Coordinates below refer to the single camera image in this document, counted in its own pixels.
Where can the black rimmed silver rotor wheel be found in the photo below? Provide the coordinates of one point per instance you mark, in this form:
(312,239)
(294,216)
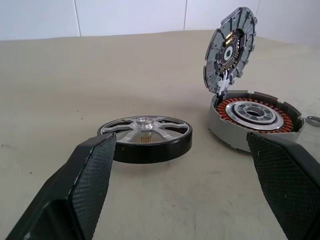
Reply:
(155,150)

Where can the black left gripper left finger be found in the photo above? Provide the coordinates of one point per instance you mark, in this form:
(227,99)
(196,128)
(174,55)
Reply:
(82,190)

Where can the grey motor stator housing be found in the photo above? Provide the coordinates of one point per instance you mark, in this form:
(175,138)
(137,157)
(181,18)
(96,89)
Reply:
(220,126)

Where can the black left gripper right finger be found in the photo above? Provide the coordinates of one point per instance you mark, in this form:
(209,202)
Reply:
(287,180)

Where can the grey motor cover with circuitboard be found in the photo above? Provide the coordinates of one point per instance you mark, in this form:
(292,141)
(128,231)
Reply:
(217,46)

